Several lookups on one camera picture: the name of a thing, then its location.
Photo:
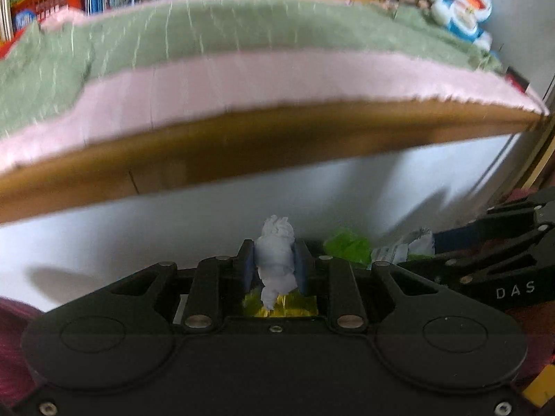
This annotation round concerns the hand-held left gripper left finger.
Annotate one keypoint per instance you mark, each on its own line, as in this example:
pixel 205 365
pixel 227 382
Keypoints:
pixel 247 264

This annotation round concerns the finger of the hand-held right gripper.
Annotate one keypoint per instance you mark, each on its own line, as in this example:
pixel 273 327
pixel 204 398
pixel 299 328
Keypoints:
pixel 485 264
pixel 511 225

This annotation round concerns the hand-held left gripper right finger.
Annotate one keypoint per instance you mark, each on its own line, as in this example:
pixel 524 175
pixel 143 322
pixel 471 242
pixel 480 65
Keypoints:
pixel 302 268

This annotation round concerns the white tissue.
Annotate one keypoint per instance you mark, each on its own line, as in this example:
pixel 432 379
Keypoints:
pixel 275 260

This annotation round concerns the bright green wrapper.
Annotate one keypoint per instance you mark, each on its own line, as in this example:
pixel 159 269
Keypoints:
pixel 347 245

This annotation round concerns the dark red bin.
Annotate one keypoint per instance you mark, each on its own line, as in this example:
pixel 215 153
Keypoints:
pixel 17 346

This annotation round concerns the blue white cat plush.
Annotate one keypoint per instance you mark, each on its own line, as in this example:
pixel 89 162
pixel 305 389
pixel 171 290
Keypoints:
pixel 464 4

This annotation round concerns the green checked blanket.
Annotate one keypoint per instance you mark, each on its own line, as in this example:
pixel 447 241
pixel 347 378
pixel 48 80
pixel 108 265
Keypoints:
pixel 217 30

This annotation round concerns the red plastic crate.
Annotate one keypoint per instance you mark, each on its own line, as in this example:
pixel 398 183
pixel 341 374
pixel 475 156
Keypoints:
pixel 52 4

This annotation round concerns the row of large books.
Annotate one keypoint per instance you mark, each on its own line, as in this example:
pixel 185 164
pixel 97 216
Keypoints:
pixel 5 17

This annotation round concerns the wooden bed frame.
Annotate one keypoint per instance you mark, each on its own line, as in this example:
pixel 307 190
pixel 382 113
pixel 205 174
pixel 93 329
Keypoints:
pixel 260 147

